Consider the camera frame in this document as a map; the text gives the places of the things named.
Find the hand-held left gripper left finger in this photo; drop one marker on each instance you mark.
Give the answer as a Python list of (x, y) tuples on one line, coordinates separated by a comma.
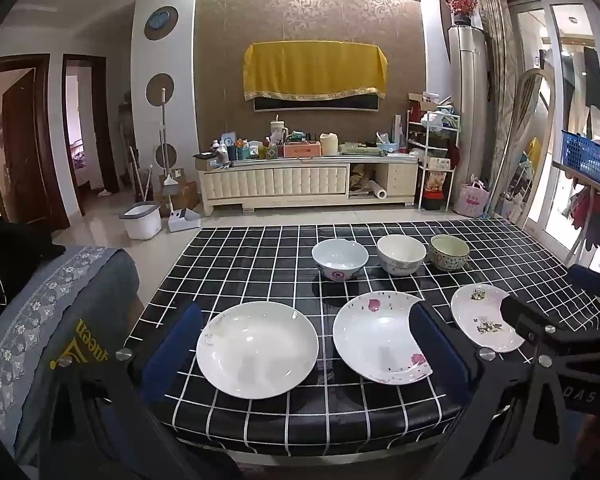
[(172, 347)]

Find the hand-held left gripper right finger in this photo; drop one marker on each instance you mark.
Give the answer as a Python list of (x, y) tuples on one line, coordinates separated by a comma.
[(437, 355)]

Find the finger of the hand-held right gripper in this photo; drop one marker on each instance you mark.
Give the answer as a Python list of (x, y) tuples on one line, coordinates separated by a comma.
[(592, 282), (527, 320)]

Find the small white leaf-print plate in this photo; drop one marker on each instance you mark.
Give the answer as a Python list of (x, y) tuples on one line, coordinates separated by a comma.
[(475, 315)]

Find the white plate pink flowers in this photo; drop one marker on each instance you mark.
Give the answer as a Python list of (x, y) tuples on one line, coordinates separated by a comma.
[(375, 340)]

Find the plain white plate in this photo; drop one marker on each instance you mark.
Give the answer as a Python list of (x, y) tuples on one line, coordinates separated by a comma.
[(257, 350)]

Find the green patterned bowl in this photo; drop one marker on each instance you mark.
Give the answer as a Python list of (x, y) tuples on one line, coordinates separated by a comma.
[(449, 252)]

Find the cream white bowl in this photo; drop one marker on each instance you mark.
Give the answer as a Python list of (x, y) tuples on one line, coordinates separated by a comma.
[(401, 255)]

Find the white bowl red mark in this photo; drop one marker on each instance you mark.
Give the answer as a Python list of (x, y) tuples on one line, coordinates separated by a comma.
[(337, 257)]

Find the hanging red clothes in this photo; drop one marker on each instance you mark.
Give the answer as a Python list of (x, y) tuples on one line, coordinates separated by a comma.
[(587, 215)]

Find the black white grid tablecloth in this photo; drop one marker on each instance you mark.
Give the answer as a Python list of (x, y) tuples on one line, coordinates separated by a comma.
[(260, 260)]

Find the blue plastic basket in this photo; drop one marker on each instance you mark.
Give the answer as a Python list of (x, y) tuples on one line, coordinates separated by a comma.
[(587, 157)]

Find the white open box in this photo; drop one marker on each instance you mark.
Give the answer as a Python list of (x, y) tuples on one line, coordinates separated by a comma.
[(185, 222)]

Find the white mop bucket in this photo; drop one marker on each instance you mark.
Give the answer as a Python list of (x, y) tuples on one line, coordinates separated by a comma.
[(141, 222)]

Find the pink bag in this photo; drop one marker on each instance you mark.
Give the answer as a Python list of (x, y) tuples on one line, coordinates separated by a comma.
[(472, 200)]

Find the grey embroidered sofa cover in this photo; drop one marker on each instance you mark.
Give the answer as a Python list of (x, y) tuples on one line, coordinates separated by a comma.
[(30, 340)]

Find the cardboard box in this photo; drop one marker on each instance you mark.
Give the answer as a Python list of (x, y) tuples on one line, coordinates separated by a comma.
[(187, 195)]

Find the white paper roll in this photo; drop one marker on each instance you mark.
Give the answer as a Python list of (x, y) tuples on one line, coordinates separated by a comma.
[(380, 189)]

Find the glass sliding door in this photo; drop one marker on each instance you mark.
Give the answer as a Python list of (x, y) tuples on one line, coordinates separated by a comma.
[(555, 110)]

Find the black garment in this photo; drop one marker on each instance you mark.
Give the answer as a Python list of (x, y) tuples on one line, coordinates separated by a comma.
[(10, 260)]

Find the cream television cabinet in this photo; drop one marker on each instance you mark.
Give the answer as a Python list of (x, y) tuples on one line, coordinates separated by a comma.
[(280, 182)]

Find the white standing air conditioner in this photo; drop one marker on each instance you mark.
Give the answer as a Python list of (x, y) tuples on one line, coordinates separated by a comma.
[(467, 110)]

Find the white metal shelf rack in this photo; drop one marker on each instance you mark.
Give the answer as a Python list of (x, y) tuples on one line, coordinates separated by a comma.
[(437, 125)]

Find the patterned beige curtain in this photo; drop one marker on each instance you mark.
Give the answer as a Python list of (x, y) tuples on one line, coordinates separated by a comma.
[(497, 85)]

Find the green folded cloth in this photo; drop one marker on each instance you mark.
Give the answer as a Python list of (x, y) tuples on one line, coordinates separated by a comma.
[(357, 148)]

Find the white mop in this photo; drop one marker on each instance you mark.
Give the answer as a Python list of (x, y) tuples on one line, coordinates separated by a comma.
[(163, 125)]

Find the cream plastic jug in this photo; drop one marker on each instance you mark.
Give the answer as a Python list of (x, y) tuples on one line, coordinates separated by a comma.
[(329, 145)]

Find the pink storage box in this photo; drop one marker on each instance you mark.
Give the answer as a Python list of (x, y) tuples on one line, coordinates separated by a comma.
[(302, 150)]

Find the white tumbler with straw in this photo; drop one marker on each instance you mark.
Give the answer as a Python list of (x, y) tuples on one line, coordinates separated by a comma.
[(279, 132)]

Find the brown wooden door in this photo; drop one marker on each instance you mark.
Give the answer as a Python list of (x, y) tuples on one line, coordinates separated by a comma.
[(25, 150)]

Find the red flower vase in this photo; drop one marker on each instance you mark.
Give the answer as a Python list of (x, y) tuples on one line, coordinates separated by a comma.
[(461, 7)]

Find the yellow television cover cloth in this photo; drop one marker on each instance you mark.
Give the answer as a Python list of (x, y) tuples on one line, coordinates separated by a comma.
[(315, 67)]

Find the wooden rail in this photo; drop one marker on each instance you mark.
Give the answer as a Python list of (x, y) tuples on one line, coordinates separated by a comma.
[(580, 176)]

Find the white arched frame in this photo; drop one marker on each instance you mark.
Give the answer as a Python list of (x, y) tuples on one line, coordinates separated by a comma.
[(522, 110)]

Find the round brown wall disc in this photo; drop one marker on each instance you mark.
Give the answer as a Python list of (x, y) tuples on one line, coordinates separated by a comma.
[(169, 155), (160, 89)]

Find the brown open doorway frame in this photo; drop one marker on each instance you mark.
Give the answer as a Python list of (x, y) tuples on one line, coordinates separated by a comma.
[(100, 135)]

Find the round wall disc blue plate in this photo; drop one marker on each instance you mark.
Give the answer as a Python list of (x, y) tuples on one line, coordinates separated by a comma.
[(161, 22)]

